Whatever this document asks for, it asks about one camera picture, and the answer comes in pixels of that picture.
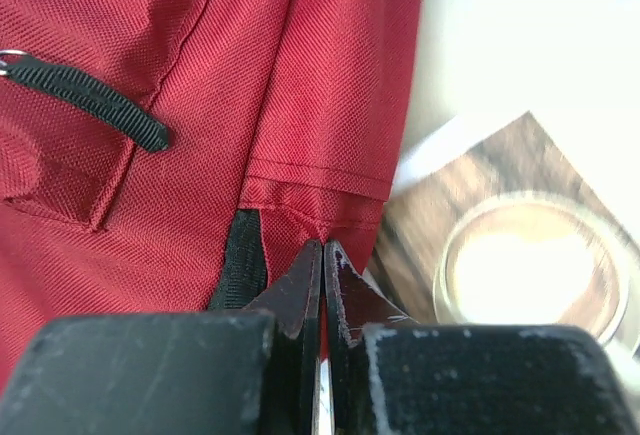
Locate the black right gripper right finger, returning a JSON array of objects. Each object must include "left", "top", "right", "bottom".
[{"left": 323, "top": 241, "right": 639, "bottom": 434}]

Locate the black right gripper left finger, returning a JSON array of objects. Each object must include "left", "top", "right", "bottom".
[{"left": 1, "top": 241, "right": 323, "bottom": 434}]

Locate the red backpack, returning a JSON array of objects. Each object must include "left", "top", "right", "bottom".
[{"left": 1, "top": 0, "right": 421, "bottom": 379}]

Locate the white coffee photo notebook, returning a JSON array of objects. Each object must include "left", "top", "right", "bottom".
[{"left": 369, "top": 114, "right": 639, "bottom": 353}]

